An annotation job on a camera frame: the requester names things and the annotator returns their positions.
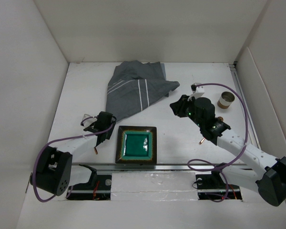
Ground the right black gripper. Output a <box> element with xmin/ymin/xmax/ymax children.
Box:
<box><xmin>170</xmin><ymin>94</ymin><xmax>204</xmax><ymax>128</ymax></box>

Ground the grey striped cloth napkin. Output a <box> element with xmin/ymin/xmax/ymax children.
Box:
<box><xmin>105</xmin><ymin>61</ymin><xmax>180</xmax><ymax>122</ymax></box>

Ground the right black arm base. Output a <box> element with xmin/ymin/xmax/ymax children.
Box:
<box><xmin>192</xmin><ymin>172</ymin><xmax>243</xmax><ymax>202</ymax></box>

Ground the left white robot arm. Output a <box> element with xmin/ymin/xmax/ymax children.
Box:
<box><xmin>30</xmin><ymin>112</ymin><xmax>117</xmax><ymax>202</ymax></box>

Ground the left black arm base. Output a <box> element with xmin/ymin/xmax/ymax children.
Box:
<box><xmin>66</xmin><ymin>165</ymin><xmax>112</xmax><ymax>201</ymax></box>

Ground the green square ceramic plate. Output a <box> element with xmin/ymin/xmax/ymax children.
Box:
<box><xmin>115</xmin><ymin>125</ymin><xmax>157</xmax><ymax>165</ymax></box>

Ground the copper spoon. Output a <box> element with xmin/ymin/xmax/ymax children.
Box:
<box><xmin>199</xmin><ymin>116</ymin><xmax>226</xmax><ymax>145</ymax></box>

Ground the metal cup with cork base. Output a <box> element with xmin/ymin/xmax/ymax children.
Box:
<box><xmin>217</xmin><ymin>92</ymin><xmax>235</xmax><ymax>109</ymax></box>

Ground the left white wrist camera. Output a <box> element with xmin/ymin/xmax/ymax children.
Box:
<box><xmin>82</xmin><ymin>114</ymin><xmax>95</xmax><ymax>123</ymax></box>

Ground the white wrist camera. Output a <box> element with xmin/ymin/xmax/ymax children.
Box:
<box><xmin>82</xmin><ymin>114</ymin><xmax>95</xmax><ymax>123</ymax></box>
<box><xmin>190</xmin><ymin>83</ymin><xmax>205</xmax><ymax>99</ymax></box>

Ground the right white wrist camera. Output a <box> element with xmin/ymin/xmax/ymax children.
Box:
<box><xmin>190</xmin><ymin>83</ymin><xmax>205</xmax><ymax>99</ymax></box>

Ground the aluminium rail at table front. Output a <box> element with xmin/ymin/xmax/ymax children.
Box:
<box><xmin>71</xmin><ymin>162</ymin><xmax>251</xmax><ymax>171</ymax></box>

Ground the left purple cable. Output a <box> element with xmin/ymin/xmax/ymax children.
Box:
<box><xmin>30</xmin><ymin>115</ymin><xmax>117</xmax><ymax>203</ymax></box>

